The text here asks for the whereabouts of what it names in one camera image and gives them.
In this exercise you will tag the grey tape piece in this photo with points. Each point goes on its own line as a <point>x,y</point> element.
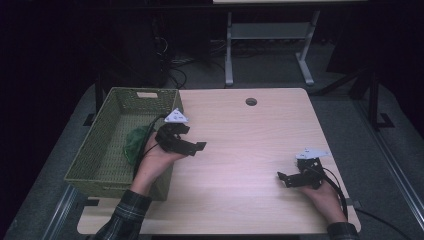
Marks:
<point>353,202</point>

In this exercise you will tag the black metal stand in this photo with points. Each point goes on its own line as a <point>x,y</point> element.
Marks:
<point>373,96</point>

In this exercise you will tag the dark cabinet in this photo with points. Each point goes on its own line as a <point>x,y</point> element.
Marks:
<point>140,50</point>

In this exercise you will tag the green woven basket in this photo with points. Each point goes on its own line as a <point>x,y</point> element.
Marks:
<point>110,140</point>

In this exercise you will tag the metal floor rail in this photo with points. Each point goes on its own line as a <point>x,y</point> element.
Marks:
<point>60,213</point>
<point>393,166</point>

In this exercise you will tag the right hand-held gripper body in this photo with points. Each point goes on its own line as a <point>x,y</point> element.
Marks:
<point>308,171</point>

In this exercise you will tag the person's left hand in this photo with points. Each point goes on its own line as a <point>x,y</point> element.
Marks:
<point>156,163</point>

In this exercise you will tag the person's right hand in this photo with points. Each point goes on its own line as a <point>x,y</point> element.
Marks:
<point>325,200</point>

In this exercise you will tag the grey metal table frame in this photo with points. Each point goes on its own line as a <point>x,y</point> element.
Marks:
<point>270,31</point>

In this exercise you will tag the green cloth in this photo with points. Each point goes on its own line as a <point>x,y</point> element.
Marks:
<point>135,146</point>

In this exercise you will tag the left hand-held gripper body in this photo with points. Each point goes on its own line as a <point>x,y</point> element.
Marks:
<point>173,133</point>

